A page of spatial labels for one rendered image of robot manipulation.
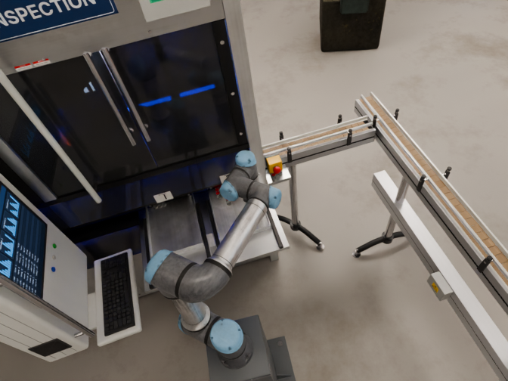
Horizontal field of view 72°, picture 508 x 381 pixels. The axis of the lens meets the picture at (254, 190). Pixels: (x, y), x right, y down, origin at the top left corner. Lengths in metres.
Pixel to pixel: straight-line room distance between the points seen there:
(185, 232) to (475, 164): 2.49
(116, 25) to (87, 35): 0.10
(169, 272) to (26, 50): 0.83
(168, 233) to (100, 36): 0.97
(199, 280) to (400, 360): 1.66
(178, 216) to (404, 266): 1.61
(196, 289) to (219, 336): 0.40
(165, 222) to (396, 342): 1.57
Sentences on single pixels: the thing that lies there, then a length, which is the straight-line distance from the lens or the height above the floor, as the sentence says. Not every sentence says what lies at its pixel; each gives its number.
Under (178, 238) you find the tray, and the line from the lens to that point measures 1.82.
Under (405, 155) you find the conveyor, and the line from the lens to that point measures 2.03.
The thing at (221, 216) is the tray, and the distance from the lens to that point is 1.83.
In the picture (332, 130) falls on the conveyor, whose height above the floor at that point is 0.93.
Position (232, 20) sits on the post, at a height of 1.79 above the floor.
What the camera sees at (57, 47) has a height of 1.85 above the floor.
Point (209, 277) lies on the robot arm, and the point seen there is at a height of 1.42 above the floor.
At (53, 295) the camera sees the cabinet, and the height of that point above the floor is 1.10.
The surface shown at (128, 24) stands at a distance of 1.31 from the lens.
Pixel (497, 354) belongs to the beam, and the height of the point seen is 0.55.
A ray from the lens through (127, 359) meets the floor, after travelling 2.67.
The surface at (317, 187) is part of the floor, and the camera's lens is 3.02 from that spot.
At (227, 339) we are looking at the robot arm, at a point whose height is 1.01.
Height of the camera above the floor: 2.36
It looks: 51 degrees down
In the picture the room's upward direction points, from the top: 11 degrees counter-clockwise
